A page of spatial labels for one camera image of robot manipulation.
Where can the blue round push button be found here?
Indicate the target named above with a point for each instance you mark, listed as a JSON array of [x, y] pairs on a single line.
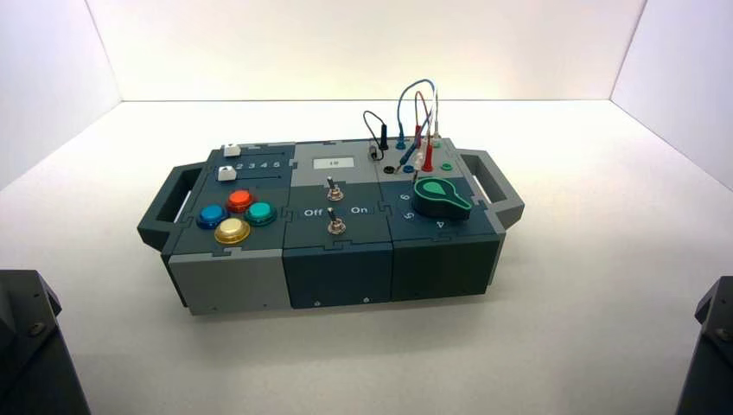
[[212, 215]]

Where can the yellow round push button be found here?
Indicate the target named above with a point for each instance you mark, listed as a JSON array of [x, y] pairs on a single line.
[[232, 230]]

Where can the orange round push button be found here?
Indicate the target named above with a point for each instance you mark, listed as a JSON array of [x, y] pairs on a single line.
[[240, 200]]

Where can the grey and teal task box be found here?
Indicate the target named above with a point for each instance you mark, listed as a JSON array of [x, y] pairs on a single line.
[[338, 275]]

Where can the teal round push button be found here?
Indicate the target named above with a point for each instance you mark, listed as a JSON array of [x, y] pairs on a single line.
[[261, 212]]

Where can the white slider cap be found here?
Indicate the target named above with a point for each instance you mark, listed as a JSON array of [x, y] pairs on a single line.
[[232, 150], [227, 173]]

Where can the small white display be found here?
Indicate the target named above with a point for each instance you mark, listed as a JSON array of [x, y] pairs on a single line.
[[333, 163]]

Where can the black banana socket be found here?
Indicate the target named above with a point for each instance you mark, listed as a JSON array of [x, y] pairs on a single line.
[[389, 170]]

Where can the green and black rotary knob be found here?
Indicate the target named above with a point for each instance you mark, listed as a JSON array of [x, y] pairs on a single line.
[[438, 200]]

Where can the blue banana socket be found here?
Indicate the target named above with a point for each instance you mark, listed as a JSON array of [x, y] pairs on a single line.
[[407, 169]]

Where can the metal toggle switch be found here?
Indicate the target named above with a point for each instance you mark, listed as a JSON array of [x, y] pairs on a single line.
[[335, 227], [334, 193]]

